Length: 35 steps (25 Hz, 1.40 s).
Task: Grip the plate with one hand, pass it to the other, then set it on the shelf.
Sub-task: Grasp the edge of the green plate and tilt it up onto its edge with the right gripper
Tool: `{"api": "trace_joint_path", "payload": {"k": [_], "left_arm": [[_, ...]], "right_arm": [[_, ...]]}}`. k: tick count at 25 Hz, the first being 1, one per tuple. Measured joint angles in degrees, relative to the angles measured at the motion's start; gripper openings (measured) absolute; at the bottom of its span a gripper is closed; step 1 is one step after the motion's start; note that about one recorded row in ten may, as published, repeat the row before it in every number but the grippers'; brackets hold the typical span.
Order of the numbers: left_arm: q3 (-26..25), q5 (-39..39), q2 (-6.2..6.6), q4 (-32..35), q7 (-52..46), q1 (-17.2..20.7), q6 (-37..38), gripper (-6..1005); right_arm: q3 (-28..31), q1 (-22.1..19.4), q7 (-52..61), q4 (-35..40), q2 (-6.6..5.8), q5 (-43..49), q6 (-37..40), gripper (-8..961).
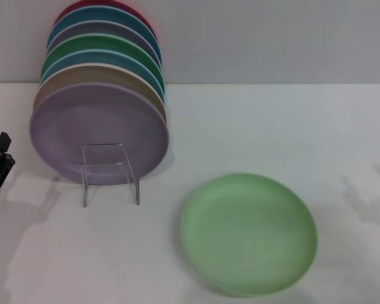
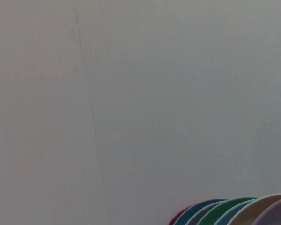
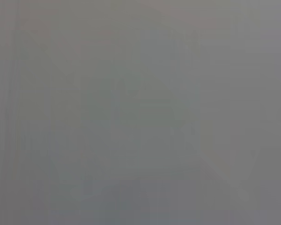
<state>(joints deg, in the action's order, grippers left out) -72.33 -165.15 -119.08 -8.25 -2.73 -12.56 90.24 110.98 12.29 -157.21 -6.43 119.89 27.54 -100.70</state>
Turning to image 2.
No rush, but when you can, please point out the cream plate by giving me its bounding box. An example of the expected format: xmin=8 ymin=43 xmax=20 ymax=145
xmin=229 ymin=193 xmax=281 ymax=225

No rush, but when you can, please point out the light blue plate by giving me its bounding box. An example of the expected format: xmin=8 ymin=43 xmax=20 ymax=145
xmin=213 ymin=199 xmax=257 ymax=225

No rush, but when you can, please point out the red plate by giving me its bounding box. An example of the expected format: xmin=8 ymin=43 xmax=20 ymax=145
xmin=168 ymin=205 xmax=193 ymax=225

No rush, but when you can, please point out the green plate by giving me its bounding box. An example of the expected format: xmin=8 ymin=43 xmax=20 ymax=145
xmin=196 ymin=197 xmax=259 ymax=225

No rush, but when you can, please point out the purple plate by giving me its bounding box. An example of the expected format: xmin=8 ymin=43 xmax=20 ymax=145
xmin=252 ymin=195 xmax=281 ymax=225

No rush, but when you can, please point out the grey lavender plate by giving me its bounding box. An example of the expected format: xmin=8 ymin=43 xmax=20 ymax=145
xmin=185 ymin=202 xmax=224 ymax=225

